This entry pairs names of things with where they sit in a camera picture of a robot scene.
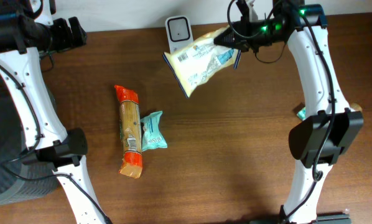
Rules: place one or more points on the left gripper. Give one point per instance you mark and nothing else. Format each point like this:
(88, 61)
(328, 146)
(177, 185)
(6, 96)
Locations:
(61, 35)

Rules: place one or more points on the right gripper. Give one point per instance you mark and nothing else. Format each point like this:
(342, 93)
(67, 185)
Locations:
(241, 37)

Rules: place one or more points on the cream snack bag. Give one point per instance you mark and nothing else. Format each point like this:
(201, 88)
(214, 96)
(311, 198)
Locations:
(194, 64)

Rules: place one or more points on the orange spaghetti packet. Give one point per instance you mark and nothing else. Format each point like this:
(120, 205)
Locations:
(131, 134)

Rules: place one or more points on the small teal tissue pack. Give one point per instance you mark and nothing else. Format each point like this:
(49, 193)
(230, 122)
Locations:
(301, 114)

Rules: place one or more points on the teal wipes pouch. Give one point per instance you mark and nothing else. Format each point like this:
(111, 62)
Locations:
(152, 138)

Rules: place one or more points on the white bottle with wooden cap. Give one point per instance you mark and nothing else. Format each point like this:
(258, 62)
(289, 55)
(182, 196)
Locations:
(356, 107)

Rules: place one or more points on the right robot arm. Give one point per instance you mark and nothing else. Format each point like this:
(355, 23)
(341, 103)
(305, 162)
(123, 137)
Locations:
(330, 124)

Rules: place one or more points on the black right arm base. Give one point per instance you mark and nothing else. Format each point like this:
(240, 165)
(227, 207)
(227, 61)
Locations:
(336, 218)

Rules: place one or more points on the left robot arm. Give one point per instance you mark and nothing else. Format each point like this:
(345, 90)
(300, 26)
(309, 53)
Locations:
(29, 33)

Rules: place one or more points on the white barcode scanner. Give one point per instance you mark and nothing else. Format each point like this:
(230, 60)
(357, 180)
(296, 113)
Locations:
(179, 32)

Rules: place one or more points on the grey plastic mesh basket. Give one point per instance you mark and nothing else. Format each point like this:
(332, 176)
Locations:
(12, 142)

